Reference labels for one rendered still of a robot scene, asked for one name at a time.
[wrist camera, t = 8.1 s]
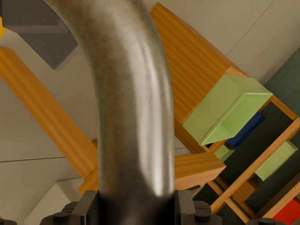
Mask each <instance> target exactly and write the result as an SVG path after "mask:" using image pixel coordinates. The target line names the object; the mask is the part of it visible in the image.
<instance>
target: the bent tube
mask: <svg viewBox="0 0 300 225"><path fill-rule="evenodd" d="M44 1H45V2H46V3H47V4H48V5H49V6H50V7H51V8H52V9H53V10H54V11H55V12H56V13H57V14H58V15H59V17H60V18H61V19H62V20H63V21H64V23H65V24H66V25H67V27H68V28H69V30H70V31H71V33H72V34H73V36H74V37H75V39H76V41H77V43H78V45H79V46H80V48H81V51H82V53H83V55H84V57H85V60H86V62H87V65H88V68H89V71H90V74H91V78H92V82H93V86H94V91H95V97H96V110H97V145H98V188H99V214H100V225H175V133H174V99H173V91H172V83H171V75H170V71H169V66H168V62H167V58H166V54H165V51H164V48H163V44H162V41H161V39H160V36H159V33H158V31H157V28H156V26H155V24H154V21H153V19H152V17H151V15H150V13H149V11H148V9H147V7H146V5H145V3H144V2H143V0H44Z"/></svg>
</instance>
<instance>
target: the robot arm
mask: <svg viewBox="0 0 300 225"><path fill-rule="evenodd" d="M0 225H17V223H16V222H15V221H12V220H4V219H1V218H0ZM40 225H100V214H99V190H86V191H85V193H84V194H83V196H82V198H81V199H80V201H73V202H71V203H69V204H66V205H65V207H64V208H63V210H62V211H61V212H58V213H55V214H53V215H50V216H47V217H44V218H43V219H42V220H41V223H40ZM175 225H223V221H222V218H221V217H220V216H217V215H214V214H213V213H212V211H211V208H210V206H209V204H207V203H205V202H203V201H193V200H192V196H191V192H190V190H175ZM246 225H288V224H285V223H283V222H280V221H276V220H275V219H272V218H259V219H254V220H250V221H247V222H246Z"/></svg>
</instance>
